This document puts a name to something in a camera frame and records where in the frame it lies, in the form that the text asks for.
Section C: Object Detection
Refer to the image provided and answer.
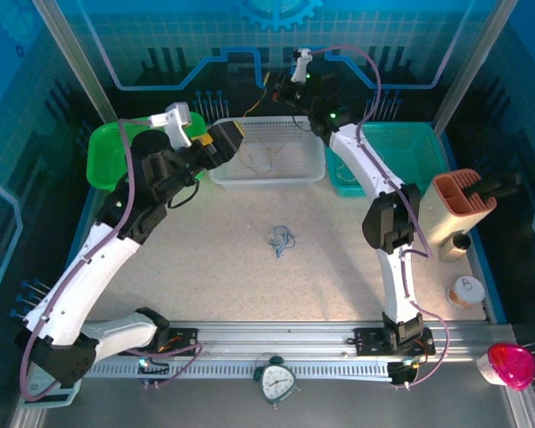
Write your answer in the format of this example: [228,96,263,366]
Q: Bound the thin blue cable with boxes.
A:
[266,225,298,260]

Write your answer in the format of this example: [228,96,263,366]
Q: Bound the white plastic basket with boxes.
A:
[208,115,327,193]

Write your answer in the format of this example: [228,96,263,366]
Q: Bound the green plastic basket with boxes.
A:
[86,111,209,193]

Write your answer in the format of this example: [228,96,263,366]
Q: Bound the teal plastic basket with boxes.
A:
[324,122,447,200]

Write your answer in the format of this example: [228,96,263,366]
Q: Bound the terracotta and white utensil holder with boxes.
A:
[421,168,498,264]

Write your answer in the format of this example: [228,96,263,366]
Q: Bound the small black controller box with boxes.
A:
[388,358,423,385]
[136,358,170,381]

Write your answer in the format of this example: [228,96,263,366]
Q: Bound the teal alarm clock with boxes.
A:
[252,355,302,409]

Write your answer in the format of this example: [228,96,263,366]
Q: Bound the white lidded paper cup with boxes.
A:
[445,275,486,309]

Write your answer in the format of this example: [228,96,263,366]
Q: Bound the grey box with black slot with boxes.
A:
[17,360,84,410]

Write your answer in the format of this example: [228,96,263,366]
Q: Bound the pink dome light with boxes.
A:
[475,342,535,392]

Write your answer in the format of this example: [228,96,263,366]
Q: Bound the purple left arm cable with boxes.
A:
[18,116,170,400]

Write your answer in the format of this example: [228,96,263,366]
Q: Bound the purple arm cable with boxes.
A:
[310,44,433,309]
[18,116,170,400]

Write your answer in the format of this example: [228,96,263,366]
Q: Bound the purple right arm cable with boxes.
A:
[310,44,433,309]

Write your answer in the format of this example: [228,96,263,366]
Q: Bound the aluminium frame post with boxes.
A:
[31,0,119,126]
[432,0,521,135]

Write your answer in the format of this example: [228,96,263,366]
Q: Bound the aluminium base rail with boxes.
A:
[84,318,514,360]

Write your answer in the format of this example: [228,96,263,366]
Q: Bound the short purple cable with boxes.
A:
[394,307,451,392]
[124,342,204,390]

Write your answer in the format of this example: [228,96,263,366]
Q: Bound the white slotted cable duct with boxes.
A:
[82,358,407,383]

